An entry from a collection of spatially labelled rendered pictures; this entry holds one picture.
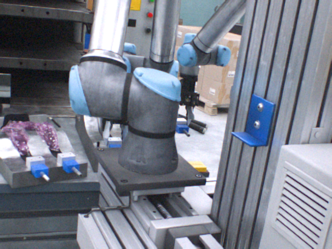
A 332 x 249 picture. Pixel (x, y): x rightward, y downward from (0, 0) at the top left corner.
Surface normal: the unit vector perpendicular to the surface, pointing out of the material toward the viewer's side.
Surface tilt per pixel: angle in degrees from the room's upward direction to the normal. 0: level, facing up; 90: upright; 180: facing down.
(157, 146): 72
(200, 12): 90
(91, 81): 59
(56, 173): 90
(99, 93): 76
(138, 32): 90
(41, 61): 90
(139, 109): 103
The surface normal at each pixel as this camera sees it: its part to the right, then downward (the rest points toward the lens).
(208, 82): -0.85, 0.20
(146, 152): -0.05, -0.01
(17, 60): 0.32, 0.33
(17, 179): 0.58, 0.32
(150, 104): -0.04, 0.29
